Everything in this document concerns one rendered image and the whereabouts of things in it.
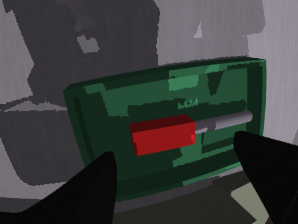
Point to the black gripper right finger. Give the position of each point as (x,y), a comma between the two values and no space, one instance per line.
(272,167)

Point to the green tray rim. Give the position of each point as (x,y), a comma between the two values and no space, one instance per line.
(161,181)

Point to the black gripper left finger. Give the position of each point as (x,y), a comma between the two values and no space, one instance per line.
(87,198)

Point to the green tray floor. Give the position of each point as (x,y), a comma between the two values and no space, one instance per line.
(108,114)

